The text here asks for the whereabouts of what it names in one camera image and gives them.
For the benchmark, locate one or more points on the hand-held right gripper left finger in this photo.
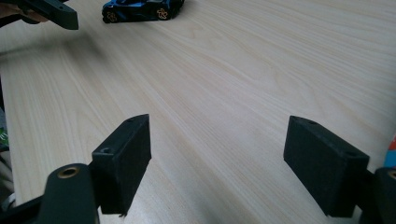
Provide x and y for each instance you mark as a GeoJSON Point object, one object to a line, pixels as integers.
{"type": "Point", "coordinates": [124, 161]}

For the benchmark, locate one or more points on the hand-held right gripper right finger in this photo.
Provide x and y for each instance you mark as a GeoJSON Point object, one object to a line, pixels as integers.
{"type": "Point", "coordinates": [327, 168]}

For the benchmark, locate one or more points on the blue wet wipes packet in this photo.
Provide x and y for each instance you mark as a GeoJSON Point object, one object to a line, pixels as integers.
{"type": "Point", "coordinates": [390, 154]}

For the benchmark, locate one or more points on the black and blue toy car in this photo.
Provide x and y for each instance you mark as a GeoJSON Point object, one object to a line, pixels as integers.
{"type": "Point", "coordinates": [140, 11]}

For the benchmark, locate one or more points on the green and white object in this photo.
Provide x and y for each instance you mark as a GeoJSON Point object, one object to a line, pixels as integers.
{"type": "Point", "coordinates": [3, 133]}

